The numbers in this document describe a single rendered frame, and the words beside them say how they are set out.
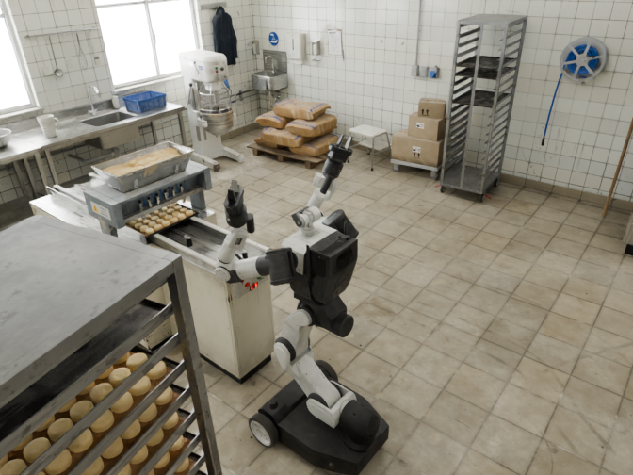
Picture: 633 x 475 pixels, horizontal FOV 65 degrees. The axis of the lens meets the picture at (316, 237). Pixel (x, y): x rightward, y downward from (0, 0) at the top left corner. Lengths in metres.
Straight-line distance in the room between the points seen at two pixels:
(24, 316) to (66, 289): 0.09
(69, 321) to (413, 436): 2.36
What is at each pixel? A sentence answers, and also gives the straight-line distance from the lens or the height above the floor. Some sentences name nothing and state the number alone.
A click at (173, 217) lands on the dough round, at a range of 3.36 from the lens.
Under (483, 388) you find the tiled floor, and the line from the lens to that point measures 3.40.
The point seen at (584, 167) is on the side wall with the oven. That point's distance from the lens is 6.01.
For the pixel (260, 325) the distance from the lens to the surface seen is 3.17.
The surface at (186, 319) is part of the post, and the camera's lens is 1.21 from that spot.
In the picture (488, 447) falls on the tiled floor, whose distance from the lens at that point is 3.12.
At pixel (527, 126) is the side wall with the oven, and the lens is 6.03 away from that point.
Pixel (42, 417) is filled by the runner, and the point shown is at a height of 1.68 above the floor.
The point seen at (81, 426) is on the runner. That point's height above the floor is 1.59.
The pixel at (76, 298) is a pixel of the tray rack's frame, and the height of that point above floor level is 1.82.
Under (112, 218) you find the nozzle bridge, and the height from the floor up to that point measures 1.09.
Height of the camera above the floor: 2.39
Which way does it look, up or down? 30 degrees down
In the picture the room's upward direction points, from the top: 2 degrees counter-clockwise
